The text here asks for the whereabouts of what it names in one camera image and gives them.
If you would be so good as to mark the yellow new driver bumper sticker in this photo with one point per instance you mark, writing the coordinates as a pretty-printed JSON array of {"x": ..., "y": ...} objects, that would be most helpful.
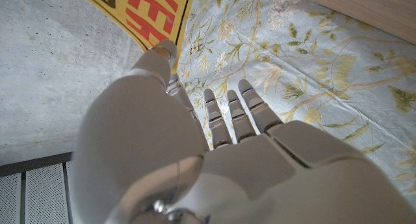
[{"x": 146, "y": 16}]

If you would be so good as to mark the perforated metal ceiling panel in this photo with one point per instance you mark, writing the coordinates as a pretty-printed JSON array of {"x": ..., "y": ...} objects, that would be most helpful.
[{"x": 32, "y": 191}]

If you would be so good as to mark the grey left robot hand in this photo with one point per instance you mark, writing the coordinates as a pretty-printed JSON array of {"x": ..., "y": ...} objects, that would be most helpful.
[{"x": 227, "y": 165}]

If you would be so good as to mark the floral backdrop cloth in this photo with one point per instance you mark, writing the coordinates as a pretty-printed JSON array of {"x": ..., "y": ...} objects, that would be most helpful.
[{"x": 292, "y": 61}]

